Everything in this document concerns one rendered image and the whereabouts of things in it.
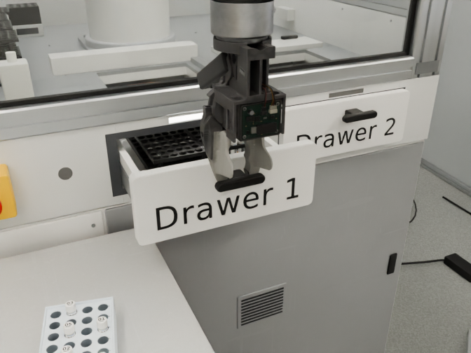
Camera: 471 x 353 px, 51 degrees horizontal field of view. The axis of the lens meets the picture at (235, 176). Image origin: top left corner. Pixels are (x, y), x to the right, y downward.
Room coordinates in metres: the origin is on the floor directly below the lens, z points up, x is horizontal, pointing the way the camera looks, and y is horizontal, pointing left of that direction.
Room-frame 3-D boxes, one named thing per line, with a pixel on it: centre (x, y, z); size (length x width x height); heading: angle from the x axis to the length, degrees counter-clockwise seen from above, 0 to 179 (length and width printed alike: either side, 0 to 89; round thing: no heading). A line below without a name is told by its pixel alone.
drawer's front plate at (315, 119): (0.91, -0.22, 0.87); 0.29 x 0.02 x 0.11; 115
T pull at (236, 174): (0.63, 0.00, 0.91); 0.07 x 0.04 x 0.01; 115
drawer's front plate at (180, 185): (0.65, 0.01, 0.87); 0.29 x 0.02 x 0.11; 115
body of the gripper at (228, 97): (0.61, -0.01, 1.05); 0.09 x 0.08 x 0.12; 25
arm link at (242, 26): (0.61, -0.01, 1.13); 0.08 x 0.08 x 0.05
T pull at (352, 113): (0.89, -0.23, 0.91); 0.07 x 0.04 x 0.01; 115
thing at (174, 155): (0.74, 0.05, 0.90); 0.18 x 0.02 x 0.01; 115
